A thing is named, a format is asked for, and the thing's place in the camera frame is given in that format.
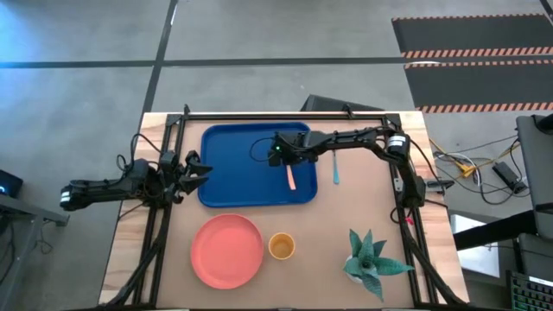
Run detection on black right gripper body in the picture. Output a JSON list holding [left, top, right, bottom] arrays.
[[270, 130, 323, 163]]

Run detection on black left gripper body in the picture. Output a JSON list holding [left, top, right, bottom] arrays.
[[158, 149, 189, 205]]

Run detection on pink plastic fork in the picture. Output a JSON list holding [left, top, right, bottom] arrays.
[[285, 163, 297, 192]]

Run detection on light blue plastic spoon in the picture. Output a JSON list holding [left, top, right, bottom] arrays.
[[331, 149, 341, 186]]

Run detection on pink round plate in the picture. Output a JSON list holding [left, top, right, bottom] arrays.
[[190, 213, 265, 290]]

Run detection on orange plastic cup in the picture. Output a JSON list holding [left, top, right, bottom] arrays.
[[268, 232, 296, 261]]

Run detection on blue plastic tray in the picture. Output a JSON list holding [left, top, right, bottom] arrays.
[[197, 121, 319, 209]]

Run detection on green potted succulent plant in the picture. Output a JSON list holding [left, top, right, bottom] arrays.
[[343, 228, 416, 303]]

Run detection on grey side desk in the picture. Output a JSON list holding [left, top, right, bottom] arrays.
[[0, 193, 70, 311]]

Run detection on black device with blue light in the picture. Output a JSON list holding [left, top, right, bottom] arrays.
[[0, 168, 24, 199]]

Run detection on black orange-striped floor mat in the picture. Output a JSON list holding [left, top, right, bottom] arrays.
[[404, 59, 553, 114], [391, 14, 553, 60]]

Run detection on black power adapter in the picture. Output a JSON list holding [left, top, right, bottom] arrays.
[[492, 161, 529, 194]]

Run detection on black desk beam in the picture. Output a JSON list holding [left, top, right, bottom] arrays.
[[452, 209, 539, 251]]

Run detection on white box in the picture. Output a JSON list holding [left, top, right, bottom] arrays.
[[448, 214, 502, 278]]

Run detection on grey monitor back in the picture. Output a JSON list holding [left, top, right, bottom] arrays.
[[516, 112, 553, 241]]

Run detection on black backlit keyboard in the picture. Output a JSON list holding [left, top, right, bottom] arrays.
[[505, 270, 553, 311]]

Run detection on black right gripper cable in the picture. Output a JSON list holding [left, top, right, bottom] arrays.
[[249, 136, 277, 163]]

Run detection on black aluminium table frame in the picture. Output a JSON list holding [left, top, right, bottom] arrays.
[[103, 103, 472, 311]]

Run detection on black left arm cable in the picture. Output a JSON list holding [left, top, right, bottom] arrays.
[[115, 132, 165, 174]]

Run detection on black frame camera mount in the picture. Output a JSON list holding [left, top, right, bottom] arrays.
[[425, 178, 455, 192]]

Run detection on white floor cable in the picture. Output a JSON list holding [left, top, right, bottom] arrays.
[[435, 151, 480, 185]]

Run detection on yellow floor cable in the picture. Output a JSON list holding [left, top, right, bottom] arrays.
[[429, 137, 522, 179]]

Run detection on black floor cable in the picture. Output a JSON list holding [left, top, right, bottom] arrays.
[[431, 134, 532, 206]]

